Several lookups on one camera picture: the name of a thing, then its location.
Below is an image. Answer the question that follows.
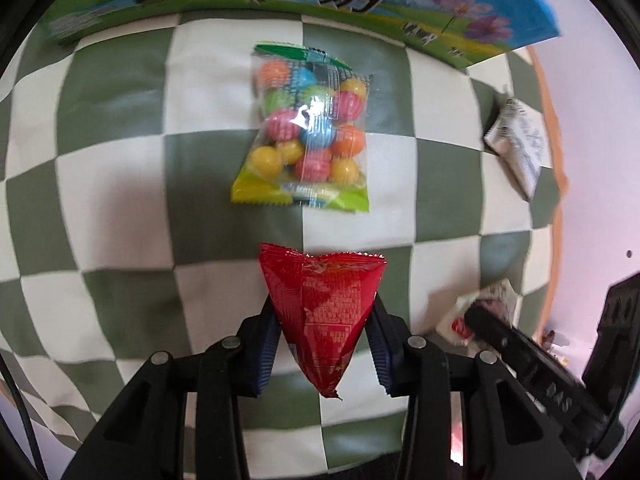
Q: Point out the white printed snack packet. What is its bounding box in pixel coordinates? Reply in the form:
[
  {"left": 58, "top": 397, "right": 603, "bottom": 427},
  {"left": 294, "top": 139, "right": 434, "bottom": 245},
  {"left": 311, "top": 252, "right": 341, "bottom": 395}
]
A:
[{"left": 484, "top": 96, "right": 547, "bottom": 202}]

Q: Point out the red triangular snack packet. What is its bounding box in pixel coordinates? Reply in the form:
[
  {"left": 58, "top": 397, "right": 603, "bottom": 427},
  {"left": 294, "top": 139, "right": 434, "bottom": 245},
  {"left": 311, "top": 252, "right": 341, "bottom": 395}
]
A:
[{"left": 258, "top": 243, "right": 386, "bottom": 399}]

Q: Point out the colorful candy ball bag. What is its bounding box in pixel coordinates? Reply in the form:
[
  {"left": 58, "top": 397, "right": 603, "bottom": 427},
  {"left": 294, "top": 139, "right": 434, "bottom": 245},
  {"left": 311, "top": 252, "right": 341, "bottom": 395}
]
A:
[{"left": 231, "top": 42, "right": 372, "bottom": 212}]

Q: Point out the green white checkered cushion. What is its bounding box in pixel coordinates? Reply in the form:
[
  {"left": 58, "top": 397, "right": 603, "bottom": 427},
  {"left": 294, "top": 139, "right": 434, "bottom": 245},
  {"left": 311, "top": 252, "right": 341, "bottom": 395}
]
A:
[{"left": 1, "top": 11, "right": 561, "bottom": 450}]

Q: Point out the pink white small packet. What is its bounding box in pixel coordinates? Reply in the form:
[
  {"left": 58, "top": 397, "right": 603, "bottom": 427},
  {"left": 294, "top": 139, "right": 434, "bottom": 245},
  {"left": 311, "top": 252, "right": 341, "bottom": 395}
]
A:
[{"left": 436, "top": 278, "right": 518, "bottom": 347}]

